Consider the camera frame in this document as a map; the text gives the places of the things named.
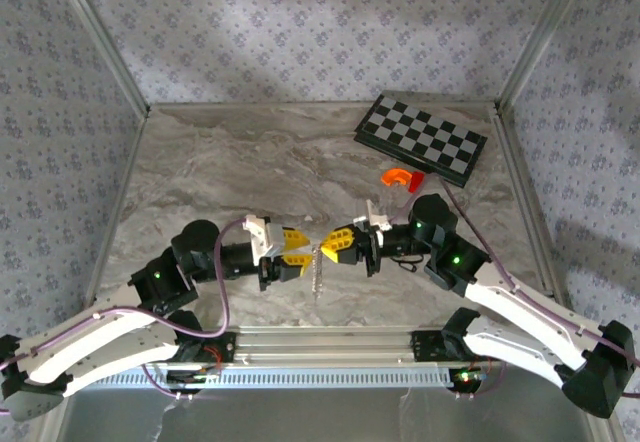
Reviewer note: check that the orange curved plastic block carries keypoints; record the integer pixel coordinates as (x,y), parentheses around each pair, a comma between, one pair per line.
(395,176)

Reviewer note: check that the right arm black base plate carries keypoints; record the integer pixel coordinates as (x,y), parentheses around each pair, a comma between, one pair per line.
(425,347)

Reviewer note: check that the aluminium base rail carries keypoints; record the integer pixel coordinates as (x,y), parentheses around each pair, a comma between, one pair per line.
(325,347)

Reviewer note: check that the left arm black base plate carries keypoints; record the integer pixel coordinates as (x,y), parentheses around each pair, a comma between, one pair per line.
(222,347)

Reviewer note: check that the aluminium table back rail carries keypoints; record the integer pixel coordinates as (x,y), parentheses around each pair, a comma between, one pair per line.
(300,106)

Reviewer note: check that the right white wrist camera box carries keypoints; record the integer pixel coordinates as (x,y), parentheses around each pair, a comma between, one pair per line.
(372,217)

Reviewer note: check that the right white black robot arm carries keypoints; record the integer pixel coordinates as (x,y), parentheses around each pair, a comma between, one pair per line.
(525,312)

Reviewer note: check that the aluminium table side rail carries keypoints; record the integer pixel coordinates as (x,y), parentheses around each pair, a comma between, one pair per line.
(125,182)
(520,172)

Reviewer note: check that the grey metal sheet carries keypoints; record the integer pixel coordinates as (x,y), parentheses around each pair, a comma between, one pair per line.
(325,417)

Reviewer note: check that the aluminium frame post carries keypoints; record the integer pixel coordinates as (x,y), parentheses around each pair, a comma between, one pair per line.
(545,37)

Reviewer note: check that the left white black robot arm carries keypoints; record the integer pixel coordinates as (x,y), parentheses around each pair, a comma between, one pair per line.
(100,334)

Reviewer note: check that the small red plastic block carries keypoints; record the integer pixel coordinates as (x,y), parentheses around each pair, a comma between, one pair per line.
(415,182)

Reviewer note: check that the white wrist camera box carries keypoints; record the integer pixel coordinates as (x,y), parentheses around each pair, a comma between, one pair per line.
(372,217)
(261,239)

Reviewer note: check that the black grey folded chessboard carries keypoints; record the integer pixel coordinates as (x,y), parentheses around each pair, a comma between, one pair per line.
(420,132)

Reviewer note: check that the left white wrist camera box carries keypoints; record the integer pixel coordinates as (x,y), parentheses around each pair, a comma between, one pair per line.
(261,239)

